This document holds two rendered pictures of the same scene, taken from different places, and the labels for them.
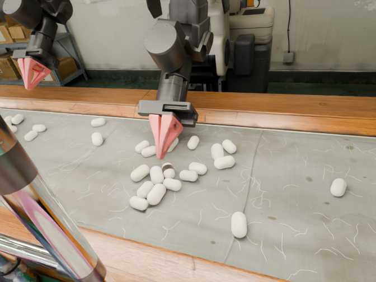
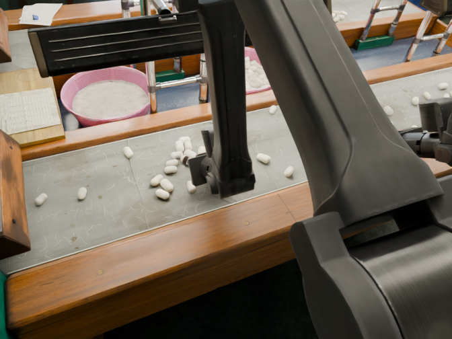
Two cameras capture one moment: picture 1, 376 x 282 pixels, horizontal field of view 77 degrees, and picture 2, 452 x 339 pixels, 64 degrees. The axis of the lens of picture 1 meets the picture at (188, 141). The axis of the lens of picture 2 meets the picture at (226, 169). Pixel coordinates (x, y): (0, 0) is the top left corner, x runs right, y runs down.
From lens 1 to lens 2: 0.95 m
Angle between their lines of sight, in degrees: 84
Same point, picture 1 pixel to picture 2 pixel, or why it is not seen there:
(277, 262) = (106, 151)
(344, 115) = (79, 259)
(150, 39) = not seen: hidden behind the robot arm
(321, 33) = not seen: outside the picture
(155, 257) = (152, 122)
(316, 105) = (105, 267)
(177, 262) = (142, 125)
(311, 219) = (95, 173)
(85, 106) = not seen: hidden behind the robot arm
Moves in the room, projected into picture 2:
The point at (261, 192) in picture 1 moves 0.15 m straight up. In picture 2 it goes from (126, 176) to (117, 130)
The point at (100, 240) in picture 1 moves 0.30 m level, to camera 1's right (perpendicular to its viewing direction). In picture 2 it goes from (179, 117) to (84, 171)
